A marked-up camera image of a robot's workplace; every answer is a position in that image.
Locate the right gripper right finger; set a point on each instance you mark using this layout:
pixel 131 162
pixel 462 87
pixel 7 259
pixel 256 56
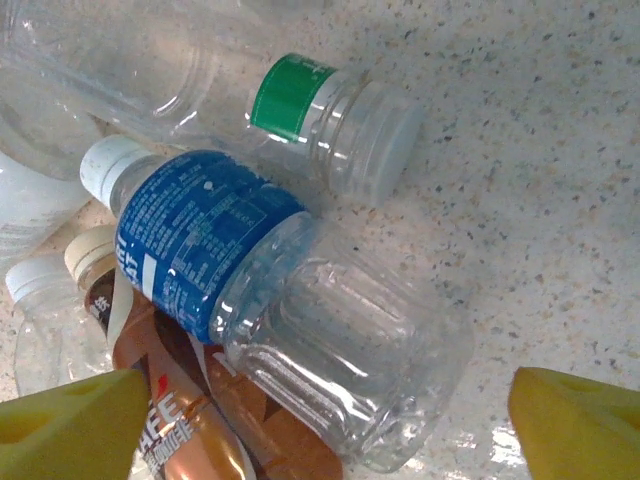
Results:
pixel 575 430

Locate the clear bottle green neck label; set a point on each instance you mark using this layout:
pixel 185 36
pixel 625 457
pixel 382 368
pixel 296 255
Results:
pixel 295 100

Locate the clear bottle white cap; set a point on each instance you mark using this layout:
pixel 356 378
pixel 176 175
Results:
pixel 50 325

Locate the white cap blue label bottle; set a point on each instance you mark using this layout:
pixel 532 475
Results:
pixel 280 310

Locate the brown coffee bottle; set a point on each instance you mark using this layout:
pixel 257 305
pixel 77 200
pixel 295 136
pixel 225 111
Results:
pixel 175 400

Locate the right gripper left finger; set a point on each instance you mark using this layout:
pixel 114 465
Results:
pixel 65 430

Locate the large clear bottle white label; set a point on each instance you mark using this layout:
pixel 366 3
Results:
pixel 30 210

